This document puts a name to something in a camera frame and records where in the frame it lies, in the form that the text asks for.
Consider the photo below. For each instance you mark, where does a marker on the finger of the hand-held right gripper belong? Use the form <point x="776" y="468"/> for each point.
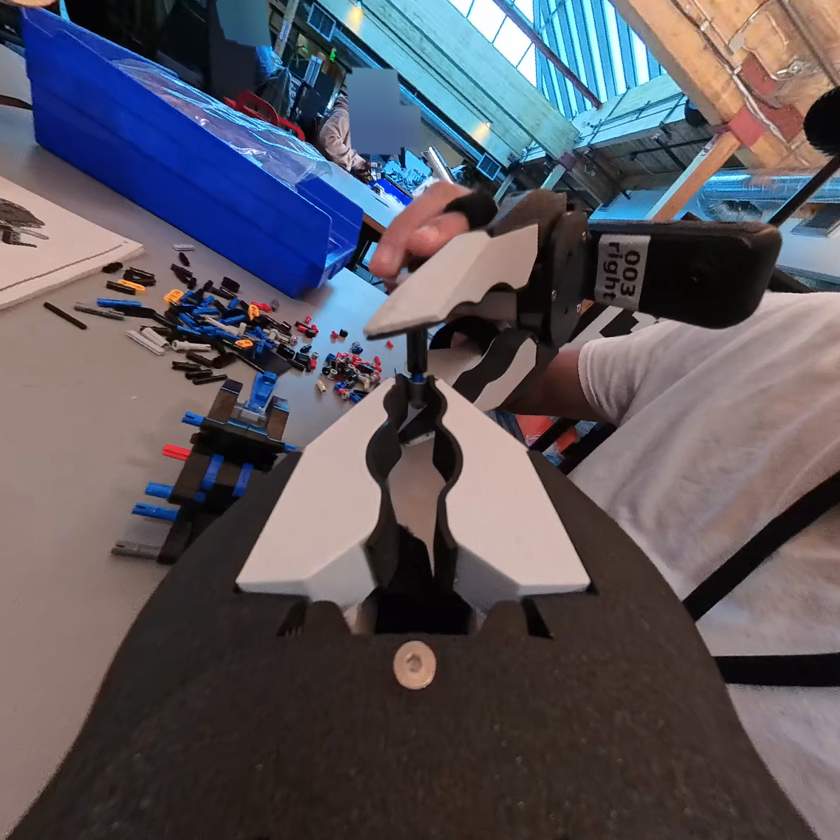
<point x="525" y="367"/>
<point x="453" y="282"/>

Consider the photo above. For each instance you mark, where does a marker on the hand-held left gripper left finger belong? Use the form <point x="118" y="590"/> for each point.
<point x="308" y="518"/>

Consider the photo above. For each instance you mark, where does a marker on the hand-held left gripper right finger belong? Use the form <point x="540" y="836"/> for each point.
<point x="518" y="525"/>

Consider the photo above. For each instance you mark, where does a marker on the small blue grey lego subassembly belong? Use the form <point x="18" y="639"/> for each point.
<point x="415" y="358"/>

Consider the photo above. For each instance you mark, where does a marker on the black blue lego model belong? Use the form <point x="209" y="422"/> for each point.
<point x="223" y="453"/>

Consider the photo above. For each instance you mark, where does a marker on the pile of small lego pieces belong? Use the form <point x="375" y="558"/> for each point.
<point x="223" y="321"/>

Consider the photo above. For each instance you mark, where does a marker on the lego instruction booklet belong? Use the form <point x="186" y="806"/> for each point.
<point x="65" y="256"/>

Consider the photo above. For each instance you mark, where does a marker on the person's right hand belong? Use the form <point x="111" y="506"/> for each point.
<point x="413" y="229"/>

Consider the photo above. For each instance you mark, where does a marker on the white background table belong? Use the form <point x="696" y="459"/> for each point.
<point x="358" y="190"/>

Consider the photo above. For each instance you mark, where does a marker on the black foam-tipped pole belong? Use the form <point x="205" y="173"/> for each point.
<point x="823" y="121"/>

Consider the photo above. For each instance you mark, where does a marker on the red plastic chair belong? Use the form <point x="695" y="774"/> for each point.
<point x="253" y="105"/>

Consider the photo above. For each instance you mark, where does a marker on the clear plastic bag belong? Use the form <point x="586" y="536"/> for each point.
<point x="229" y="124"/>

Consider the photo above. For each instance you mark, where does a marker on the blue plastic bin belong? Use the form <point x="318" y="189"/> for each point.
<point x="197" y="170"/>

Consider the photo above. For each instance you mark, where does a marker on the silver air duct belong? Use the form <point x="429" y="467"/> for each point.
<point x="735" y="197"/>

